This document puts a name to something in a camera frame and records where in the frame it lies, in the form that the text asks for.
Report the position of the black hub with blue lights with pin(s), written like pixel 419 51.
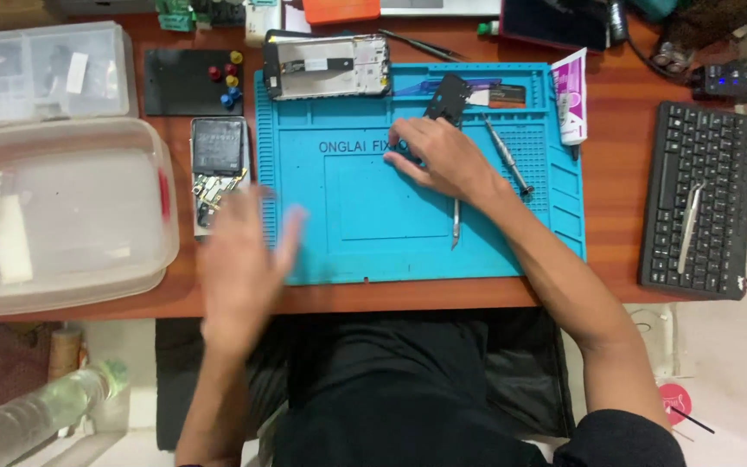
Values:
pixel 730 81

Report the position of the long silver tweezers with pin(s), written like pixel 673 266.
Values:
pixel 690 227

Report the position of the person's left fingers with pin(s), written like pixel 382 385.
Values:
pixel 263 224

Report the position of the brown cardboard roll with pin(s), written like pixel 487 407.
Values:
pixel 65 353

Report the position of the person's right hand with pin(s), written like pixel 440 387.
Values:
pixel 448 159

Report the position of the white plastic device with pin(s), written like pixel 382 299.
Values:
pixel 263 19

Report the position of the blue plastic pry card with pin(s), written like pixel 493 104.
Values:
pixel 412 87

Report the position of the short silver tweezers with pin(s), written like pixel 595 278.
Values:
pixel 456 227

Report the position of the silver laptop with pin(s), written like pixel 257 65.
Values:
pixel 441 6

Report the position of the silver precision screwdriver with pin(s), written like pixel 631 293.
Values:
pixel 506 155

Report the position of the blue silicone repair mat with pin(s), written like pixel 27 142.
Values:
pixel 373 220

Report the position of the black and orange packet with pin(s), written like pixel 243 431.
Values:
pixel 503 96

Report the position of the opened phone with battery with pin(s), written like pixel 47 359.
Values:
pixel 218 152

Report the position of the thin black stick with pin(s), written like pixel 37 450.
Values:
pixel 694 421

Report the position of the orange box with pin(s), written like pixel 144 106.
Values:
pixel 341 10

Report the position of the pink woven mat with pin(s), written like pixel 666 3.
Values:
pixel 7 370

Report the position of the person's black clothing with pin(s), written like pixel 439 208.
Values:
pixel 399 402

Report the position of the green plastic parts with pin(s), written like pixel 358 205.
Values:
pixel 176 16

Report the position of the clear plastic bottle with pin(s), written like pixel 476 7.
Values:
pixel 30 415

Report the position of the black pointed tweezers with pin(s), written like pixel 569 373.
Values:
pixel 422 45

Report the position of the black keyboard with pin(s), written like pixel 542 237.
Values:
pixel 730 194

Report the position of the large clear plastic tub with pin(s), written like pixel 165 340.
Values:
pixel 69 214

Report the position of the white and purple glue tube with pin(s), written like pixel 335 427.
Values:
pixel 570 97

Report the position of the dark tablet with red case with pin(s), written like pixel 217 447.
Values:
pixel 555 23

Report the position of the clear plastic compartment box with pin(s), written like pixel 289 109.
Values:
pixel 43 71

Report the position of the bare phone frame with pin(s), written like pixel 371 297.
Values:
pixel 328 65

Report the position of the group of coloured bit caps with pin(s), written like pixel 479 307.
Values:
pixel 231 82

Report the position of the metal cylinder cells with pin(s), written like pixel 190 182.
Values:
pixel 670 57

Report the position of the black magnetic screw pad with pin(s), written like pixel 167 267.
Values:
pixel 179 84

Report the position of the small black plastic phone cover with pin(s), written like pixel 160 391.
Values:
pixel 451 94

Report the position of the red round tag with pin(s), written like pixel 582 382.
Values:
pixel 675 399

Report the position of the small green capped bottle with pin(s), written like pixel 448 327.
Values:
pixel 487 28

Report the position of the person's left hand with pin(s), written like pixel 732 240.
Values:
pixel 237 279

